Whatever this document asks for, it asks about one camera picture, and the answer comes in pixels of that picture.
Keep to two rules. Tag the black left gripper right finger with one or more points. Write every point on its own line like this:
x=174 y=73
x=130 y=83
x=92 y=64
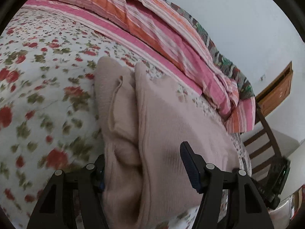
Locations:
x=229 y=199

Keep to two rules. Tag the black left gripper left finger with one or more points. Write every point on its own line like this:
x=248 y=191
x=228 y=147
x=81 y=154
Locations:
x=55 y=207

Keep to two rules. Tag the pink knit sweater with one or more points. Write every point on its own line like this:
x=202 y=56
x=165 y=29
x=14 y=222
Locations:
x=143 y=122

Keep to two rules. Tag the floral bed sheet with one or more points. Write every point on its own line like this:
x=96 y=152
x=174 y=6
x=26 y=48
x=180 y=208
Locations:
x=49 y=111

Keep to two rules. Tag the multicolour patterned blanket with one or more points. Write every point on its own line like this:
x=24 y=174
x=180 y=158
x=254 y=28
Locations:
x=224 y=64

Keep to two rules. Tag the orange wooden door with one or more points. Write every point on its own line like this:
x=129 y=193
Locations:
x=276 y=92

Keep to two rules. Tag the pink striped quilt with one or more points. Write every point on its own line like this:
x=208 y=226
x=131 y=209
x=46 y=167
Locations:
x=153 y=28

